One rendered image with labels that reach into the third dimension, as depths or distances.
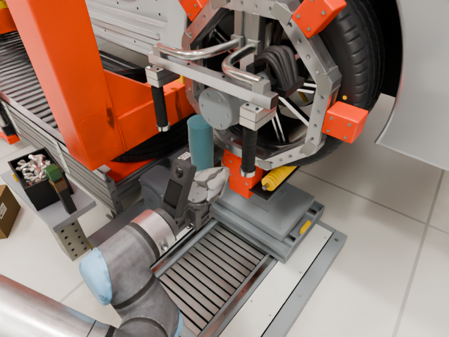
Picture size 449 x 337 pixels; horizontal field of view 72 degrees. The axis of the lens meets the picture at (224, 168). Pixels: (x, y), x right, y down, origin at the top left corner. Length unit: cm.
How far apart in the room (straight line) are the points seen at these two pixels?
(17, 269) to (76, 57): 108
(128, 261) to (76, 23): 75
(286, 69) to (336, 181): 133
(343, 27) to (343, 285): 110
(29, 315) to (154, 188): 90
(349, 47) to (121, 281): 75
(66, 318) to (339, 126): 73
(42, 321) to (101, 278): 11
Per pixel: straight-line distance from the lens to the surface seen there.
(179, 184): 62
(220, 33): 116
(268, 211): 145
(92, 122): 120
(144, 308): 61
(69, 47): 110
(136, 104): 131
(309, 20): 84
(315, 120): 91
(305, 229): 149
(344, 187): 201
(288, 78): 78
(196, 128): 105
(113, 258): 59
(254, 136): 76
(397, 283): 169
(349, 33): 91
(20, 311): 53
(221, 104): 89
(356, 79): 92
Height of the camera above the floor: 132
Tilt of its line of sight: 41 degrees down
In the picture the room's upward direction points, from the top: straight up
